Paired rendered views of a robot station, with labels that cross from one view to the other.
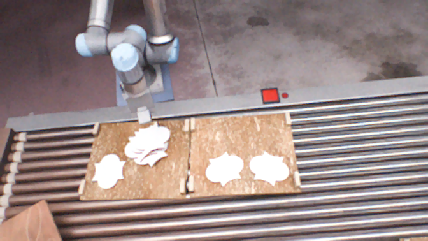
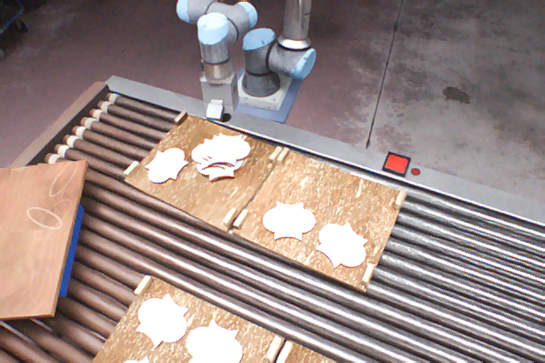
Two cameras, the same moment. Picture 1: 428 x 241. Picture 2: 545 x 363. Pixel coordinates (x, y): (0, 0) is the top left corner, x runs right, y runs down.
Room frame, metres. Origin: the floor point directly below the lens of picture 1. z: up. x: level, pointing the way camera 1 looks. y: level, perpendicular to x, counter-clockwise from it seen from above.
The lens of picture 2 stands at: (0.00, -0.28, 2.02)
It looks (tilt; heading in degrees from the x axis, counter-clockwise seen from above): 51 degrees down; 26
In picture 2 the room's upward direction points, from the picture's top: 6 degrees counter-clockwise
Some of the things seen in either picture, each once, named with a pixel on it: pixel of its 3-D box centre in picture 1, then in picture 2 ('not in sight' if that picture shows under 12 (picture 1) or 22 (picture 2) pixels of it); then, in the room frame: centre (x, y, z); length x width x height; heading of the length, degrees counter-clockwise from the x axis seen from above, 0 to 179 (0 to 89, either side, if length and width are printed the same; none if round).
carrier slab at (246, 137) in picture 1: (241, 153); (321, 213); (0.69, -0.10, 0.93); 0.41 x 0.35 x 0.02; 82
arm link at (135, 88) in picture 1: (132, 81); (216, 65); (0.80, 0.23, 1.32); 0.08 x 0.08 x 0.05
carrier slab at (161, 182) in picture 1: (138, 158); (203, 166); (0.74, 0.31, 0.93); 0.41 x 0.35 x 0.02; 80
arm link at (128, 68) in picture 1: (127, 63); (215, 37); (0.81, 0.22, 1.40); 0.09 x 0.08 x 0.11; 170
